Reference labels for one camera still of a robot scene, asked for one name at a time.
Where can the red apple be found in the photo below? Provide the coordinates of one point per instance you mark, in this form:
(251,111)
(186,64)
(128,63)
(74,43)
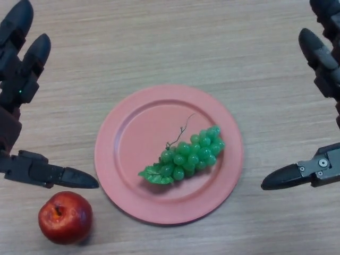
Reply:
(66,215)

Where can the green grape bunch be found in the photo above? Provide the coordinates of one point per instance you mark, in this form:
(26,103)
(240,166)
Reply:
(191,156)

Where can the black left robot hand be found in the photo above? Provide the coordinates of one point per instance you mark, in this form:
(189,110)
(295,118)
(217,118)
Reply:
(10,79)

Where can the pink round plate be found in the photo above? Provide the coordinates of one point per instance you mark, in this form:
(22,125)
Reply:
(132,138)

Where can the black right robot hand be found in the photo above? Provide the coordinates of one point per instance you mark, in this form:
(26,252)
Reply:
(324,167)

